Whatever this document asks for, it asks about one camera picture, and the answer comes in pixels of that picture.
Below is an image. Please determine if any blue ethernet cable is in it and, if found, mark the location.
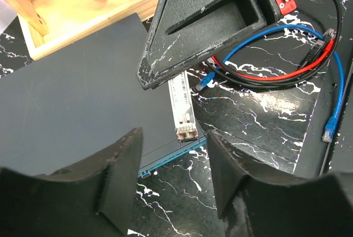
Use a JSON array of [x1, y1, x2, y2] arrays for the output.
[[195, 24, 345, 143]]

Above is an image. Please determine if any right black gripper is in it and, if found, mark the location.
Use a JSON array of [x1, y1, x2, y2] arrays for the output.
[[137, 0, 297, 89]]

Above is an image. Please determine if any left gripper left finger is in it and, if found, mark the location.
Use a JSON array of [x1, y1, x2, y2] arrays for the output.
[[1, 128, 143, 236]]

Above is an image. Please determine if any black ethernet cable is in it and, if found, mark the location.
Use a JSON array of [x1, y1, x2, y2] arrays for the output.
[[201, 0, 345, 91]]

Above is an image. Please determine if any wooden drying rack frame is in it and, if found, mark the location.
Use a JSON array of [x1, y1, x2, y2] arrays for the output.
[[5, 0, 158, 60]]

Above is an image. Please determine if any dark blue network switch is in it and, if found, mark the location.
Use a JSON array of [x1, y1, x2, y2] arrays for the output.
[[1, 14, 205, 175]]

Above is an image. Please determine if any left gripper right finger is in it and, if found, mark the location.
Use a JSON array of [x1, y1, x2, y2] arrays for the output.
[[207, 131, 352, 236]]

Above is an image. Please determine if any red ethernet cable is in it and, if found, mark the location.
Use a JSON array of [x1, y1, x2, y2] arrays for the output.
[[211, 37, 336, 81]]

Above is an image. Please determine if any silver SFP module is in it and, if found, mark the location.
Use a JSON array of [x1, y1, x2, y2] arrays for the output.
[[168, 71, 199, 142]]

